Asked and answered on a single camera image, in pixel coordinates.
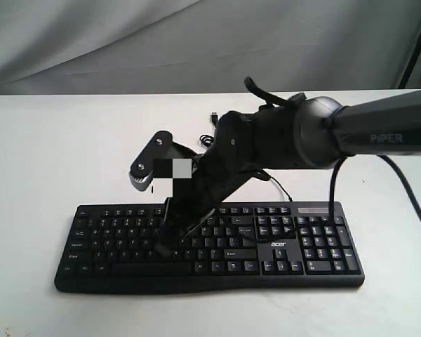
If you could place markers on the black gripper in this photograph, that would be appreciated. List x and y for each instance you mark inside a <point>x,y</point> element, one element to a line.
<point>195,199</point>

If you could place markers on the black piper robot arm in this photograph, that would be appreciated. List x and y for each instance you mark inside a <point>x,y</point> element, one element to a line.
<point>297,133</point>

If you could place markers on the black acer keyboard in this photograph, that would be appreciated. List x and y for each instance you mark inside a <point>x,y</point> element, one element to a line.
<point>110,249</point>

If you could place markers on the grey backdrop cloth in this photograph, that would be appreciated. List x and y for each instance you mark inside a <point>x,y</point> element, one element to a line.
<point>129,47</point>

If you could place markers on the black tripod stand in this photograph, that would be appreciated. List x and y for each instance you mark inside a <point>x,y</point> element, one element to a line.
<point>410,65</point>

